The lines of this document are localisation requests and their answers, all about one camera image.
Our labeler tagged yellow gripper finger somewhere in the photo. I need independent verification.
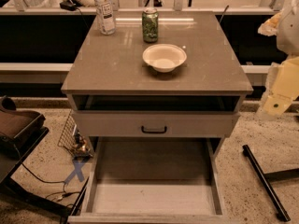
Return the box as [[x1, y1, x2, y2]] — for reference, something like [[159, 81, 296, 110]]
[[260, 57, 299, 116]]

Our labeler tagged green soda can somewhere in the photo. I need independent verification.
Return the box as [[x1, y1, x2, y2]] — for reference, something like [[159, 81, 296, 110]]
[[142, 7, 158, 43]]

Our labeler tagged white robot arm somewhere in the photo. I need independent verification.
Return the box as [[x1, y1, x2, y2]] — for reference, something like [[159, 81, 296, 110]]
[[258, 0, 299, 117]]

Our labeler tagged grey drawer cabinet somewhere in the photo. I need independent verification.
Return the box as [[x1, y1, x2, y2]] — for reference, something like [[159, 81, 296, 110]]
[[63, 11, 252, 224]]

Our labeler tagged open lower drawer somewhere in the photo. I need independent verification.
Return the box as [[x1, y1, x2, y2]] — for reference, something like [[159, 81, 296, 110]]
[[68, 138, 239, 224]]

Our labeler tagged black metal stand leg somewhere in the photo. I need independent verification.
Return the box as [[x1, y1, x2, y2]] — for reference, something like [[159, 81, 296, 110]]
[[242, 145, 299, 222]]

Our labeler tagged white paper bowl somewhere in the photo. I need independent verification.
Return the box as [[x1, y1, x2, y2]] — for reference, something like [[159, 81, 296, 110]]
[[142, 44, 187, 73]]

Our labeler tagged clear plastic water bottle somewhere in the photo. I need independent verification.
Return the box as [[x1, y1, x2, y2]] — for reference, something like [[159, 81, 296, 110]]
[[94, 0, 116, 35]]

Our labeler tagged black power adapter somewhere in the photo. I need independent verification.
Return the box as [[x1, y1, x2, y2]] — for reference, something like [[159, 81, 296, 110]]
[[60, 1, 77, 11]]

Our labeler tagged dark tray on left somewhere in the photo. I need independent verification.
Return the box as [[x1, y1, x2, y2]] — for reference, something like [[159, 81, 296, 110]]
[[0, 96, 49, 160]]

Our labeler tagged closed drawer with black handle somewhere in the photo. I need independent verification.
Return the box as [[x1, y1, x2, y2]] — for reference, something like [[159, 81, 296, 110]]
[[73, 111, 239, 138]]

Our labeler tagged wire mesh basket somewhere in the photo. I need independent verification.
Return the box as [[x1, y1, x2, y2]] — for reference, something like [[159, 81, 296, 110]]
[[58, 113, 93, 158]]

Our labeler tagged black floor cable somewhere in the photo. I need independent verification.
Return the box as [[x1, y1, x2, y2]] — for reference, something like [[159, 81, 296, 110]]
[[12, 143, 82, 210]]

